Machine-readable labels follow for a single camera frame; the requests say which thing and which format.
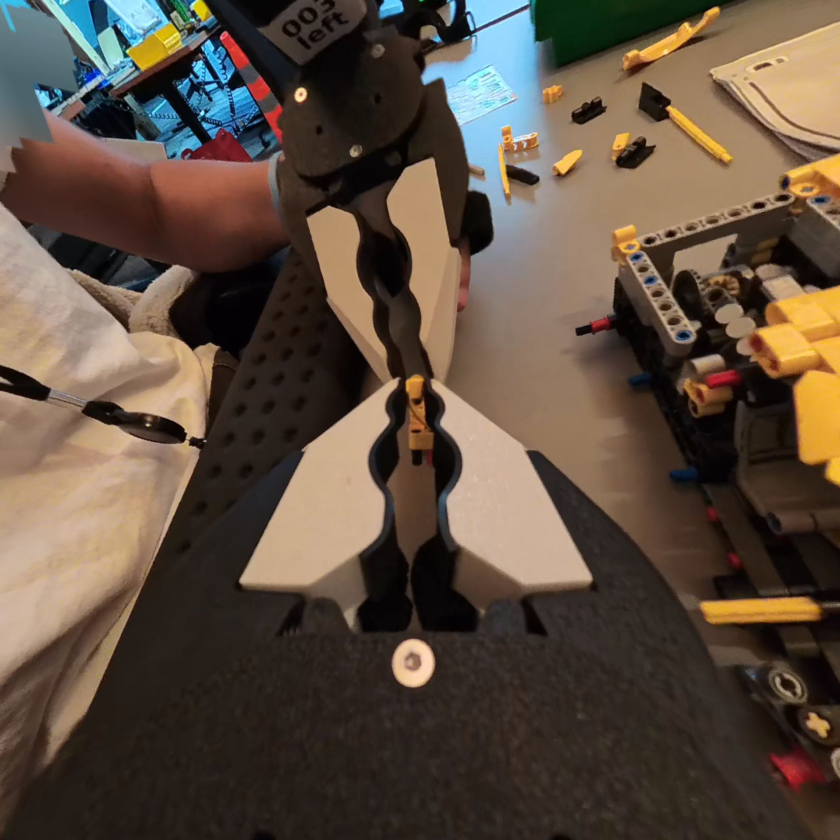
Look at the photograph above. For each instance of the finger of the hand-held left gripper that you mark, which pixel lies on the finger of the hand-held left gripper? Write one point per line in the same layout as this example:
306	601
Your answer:
433	249
338	262

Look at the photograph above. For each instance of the black perforated pad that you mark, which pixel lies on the black perforated pad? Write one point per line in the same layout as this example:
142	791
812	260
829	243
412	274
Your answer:
275	407

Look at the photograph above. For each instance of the beige fleece cloth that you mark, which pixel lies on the beige fleece cloth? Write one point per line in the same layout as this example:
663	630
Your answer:
157	302

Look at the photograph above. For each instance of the long yellow rod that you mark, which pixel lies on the long yellow rod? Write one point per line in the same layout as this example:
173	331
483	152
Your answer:
699	134

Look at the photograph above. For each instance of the grey desk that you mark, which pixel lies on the grey desk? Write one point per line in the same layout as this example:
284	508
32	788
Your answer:
538	328

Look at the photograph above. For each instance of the black brick pin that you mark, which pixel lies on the black brick pin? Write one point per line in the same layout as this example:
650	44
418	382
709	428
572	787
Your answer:
523	174

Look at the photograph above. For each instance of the black brick block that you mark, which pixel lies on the black brick block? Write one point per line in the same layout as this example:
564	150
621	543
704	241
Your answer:
654	102

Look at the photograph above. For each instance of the yellow angled connector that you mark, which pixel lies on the yellow angled connector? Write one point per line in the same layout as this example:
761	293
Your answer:
522	139

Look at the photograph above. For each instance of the small yellow brick assembly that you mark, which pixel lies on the small yellow brick assembly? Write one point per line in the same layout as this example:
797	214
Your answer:
418	420

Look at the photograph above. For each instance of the small yellow brick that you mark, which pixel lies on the small yellow brick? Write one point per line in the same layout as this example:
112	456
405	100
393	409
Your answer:
552	94
620	144

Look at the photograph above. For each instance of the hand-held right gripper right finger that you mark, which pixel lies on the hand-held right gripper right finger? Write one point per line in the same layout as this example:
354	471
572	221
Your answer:
512	518

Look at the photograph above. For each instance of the black badge reel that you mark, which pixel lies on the black badge reel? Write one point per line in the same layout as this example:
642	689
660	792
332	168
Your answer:
148	426

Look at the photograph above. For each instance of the yellow black toy car model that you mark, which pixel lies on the yellow black toy car model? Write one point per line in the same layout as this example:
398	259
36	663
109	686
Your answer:
787	328

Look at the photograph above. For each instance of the printed leaflet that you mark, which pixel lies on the printed leaflet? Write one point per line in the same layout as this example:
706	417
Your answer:
482	95

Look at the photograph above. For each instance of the open instruction booklet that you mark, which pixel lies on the open instruction booklet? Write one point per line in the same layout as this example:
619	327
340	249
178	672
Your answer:
787	85

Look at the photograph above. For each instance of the thin yellow axle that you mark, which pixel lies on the thin yellow axle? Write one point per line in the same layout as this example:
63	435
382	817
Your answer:
503	172

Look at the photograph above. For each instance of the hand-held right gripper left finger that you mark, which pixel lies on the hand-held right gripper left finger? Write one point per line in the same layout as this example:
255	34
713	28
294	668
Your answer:
315	518

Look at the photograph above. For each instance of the yellow wedge brick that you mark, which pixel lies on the yellow wedge brick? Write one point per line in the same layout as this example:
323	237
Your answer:
568	163

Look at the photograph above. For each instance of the black brick connector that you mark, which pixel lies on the black brick connector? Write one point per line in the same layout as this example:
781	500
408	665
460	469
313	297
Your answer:
588	110
638	154

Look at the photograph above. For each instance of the black device with green lights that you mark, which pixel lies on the black device with green lights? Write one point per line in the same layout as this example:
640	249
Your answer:
439	19

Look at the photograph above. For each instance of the green plastic bin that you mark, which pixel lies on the green plastic bin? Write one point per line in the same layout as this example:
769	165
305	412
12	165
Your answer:
590	26

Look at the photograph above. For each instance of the orange striped post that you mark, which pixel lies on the orange striped post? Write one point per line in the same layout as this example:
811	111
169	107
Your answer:
253	85

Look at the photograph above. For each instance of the yellow storage bin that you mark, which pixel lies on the yellow storage bin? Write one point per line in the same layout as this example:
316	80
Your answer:
154	47

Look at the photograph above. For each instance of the person's left forearm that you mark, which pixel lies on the person's left forearm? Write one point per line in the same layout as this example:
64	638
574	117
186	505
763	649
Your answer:
164	210

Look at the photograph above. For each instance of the yellow curved panel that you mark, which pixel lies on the yellow curved panel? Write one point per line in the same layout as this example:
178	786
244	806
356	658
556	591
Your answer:
669	43

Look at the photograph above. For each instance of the person's left hand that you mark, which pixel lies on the person's left hand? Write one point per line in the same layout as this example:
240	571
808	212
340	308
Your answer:
463	279

